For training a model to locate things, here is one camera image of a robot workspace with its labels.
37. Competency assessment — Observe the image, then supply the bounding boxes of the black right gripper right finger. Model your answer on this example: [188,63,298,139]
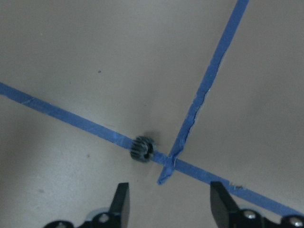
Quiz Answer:
[210,181,240,228]

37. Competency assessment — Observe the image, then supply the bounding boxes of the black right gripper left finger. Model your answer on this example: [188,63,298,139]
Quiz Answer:
[109,182,130,228]

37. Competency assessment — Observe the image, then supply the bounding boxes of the small black bearing gear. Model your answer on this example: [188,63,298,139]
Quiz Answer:
[130,136,155,163]

